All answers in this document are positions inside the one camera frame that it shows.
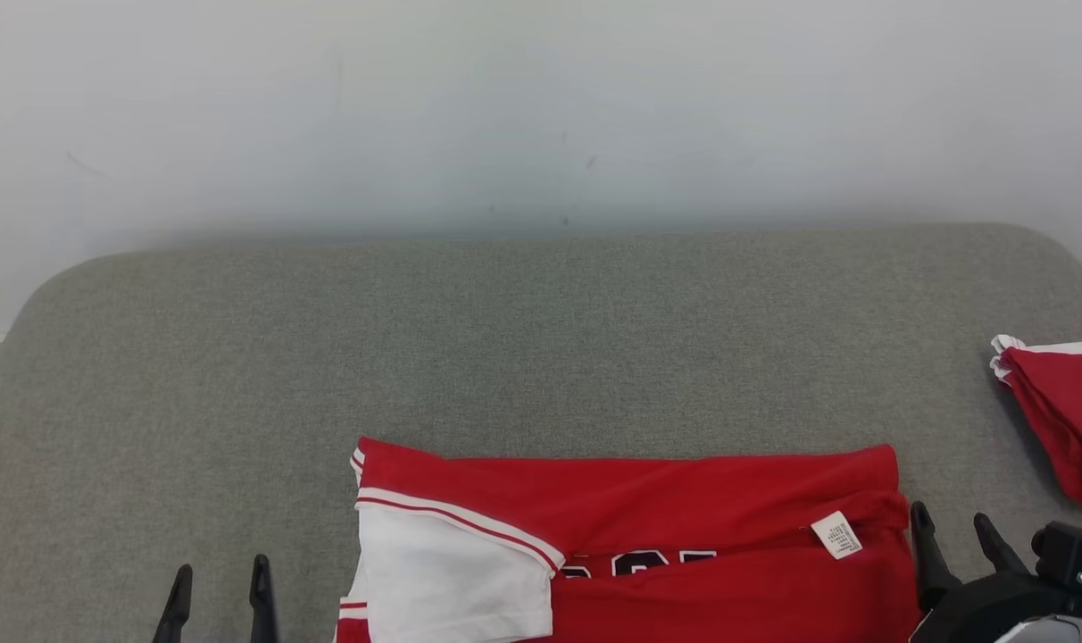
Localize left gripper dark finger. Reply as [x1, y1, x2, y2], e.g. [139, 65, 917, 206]
[153, 564, 194, 643]
[249, 555, 280, 643]

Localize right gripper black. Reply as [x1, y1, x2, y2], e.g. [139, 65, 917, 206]
[909, 502, 1078, 643]

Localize red shorts with white stripe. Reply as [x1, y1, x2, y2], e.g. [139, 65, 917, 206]
[990, 334, 1082, 508]

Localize red jersey with white sleeves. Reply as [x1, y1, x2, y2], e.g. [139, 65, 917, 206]
[331, 436, 921, 643]

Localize grey fabric sofa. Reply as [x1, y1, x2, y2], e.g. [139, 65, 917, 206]
[0, 223, 1082, 643]

